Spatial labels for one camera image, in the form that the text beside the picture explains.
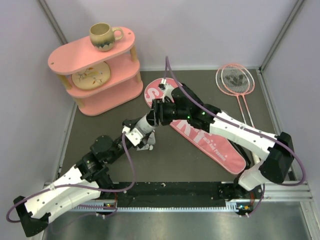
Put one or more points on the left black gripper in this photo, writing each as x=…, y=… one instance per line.
x=129, y=123

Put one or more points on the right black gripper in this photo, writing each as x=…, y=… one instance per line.
x=159, y=106

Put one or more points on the white shuttlecock tube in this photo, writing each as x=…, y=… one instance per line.
x=143, y=126

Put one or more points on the white plastic shuttlecock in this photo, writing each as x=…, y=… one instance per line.
x=146, y=147
x=151, y=139

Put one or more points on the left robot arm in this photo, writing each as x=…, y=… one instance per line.
x=86, y=180

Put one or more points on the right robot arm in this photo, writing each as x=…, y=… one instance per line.
x=182, y=105

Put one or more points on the pink badminton racket left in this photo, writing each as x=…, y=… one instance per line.
x=228, y=83

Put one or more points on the pink badminton racket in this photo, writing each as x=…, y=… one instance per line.
x=243, y=80
x=228, y=83

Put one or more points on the pink badminton racket right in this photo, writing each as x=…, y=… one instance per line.
x=243, y=80

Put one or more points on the pink three-tier wooden shelf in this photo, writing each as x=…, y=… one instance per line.
x=125, y=82

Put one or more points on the cream floral plate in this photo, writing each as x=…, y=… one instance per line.
x=92, y=77

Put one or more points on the pink sport racket bag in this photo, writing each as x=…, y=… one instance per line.
x=216, y=147

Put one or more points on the beige ceramic mug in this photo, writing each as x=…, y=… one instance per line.
x=103, y=37

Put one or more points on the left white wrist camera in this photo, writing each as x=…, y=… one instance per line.
x=133, y=135

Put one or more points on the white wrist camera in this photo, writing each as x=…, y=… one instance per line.
x=133, y=135
x=166, y=90

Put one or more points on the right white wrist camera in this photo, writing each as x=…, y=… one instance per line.
x=166, y=90

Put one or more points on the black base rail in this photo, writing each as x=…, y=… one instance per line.
x=183, y=197

